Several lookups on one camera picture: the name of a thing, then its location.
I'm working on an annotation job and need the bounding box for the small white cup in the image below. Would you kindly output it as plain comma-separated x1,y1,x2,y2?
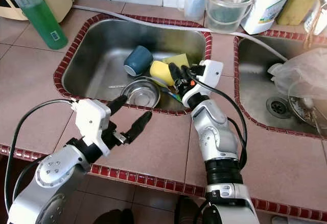
178,0,207,21

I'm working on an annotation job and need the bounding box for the steel sink basin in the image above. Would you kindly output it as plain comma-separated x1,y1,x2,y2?
54,14,213,116
233,35,327,140

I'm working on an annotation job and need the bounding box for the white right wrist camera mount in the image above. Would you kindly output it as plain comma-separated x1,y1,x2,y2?
184,59,224,107

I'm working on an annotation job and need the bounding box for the yellow plastic bowl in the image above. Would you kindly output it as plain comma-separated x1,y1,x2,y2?
150,61,177,87

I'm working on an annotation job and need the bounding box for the clear plastic measuring cup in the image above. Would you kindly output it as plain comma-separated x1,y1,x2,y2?
204,0,257,34

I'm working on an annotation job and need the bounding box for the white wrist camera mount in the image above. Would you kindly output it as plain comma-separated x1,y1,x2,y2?
184,59,224,107
73,99,117,158

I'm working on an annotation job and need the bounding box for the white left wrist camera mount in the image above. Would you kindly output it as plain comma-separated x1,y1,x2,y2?
73,99,117,158

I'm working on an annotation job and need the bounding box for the white bottle yellow cap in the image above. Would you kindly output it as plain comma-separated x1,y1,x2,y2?
240,0,301,35

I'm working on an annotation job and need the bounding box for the mustard yellow sponge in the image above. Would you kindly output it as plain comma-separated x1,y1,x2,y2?
276,0,317,27

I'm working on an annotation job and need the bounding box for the green white plastic utensil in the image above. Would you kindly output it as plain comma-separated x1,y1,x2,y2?
162,86,184,104

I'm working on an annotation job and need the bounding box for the blue ceramic mug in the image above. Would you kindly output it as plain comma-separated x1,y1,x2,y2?
124,45,154,78

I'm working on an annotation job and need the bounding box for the black left robot foot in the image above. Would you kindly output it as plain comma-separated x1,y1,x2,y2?
93,209,133,224

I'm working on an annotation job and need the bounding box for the steel bowl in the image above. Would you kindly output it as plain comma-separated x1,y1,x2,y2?
120,78,161,108

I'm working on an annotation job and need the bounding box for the yellow sponge green scourer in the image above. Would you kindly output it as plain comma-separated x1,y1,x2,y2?
161,54,190,69

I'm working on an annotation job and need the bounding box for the chrome sink faucet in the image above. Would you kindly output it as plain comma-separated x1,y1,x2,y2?
304,0,327,48

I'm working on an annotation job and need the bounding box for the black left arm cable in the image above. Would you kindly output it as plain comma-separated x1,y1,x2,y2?
4,99,82,217

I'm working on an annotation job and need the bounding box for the grey water hose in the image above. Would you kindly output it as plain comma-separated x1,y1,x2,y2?
72,5,289,62

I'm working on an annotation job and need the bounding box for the green dish soap bottle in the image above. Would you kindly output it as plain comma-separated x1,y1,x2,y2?
8,0,69,50

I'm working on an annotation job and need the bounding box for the clear plastic bag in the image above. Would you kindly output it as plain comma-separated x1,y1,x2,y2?
267,48,327,115

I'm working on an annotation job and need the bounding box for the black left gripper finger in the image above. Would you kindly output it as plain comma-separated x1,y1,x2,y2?
106,95,129,115
123,111,153,144

